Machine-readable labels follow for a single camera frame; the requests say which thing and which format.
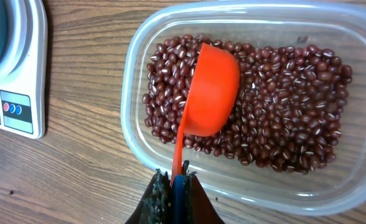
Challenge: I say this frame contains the red beans in container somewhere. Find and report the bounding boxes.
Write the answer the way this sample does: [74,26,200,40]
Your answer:
[143,34,353,174]

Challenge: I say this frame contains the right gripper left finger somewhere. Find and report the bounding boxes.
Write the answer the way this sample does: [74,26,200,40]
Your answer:
[125,169,172,224]

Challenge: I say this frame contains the clear plastic container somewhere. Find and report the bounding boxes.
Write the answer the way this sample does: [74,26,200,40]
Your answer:
[121,1,366,216]

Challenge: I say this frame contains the red measuring scoop blue handle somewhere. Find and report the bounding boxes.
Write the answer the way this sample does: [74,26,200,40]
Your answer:
[171,44,240,223]

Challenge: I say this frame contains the white digital kitchen scale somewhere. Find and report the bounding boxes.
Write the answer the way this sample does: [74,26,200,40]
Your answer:
[0,0,48,139]

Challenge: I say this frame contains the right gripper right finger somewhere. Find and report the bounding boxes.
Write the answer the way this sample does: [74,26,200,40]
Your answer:
[182,160,224,224]

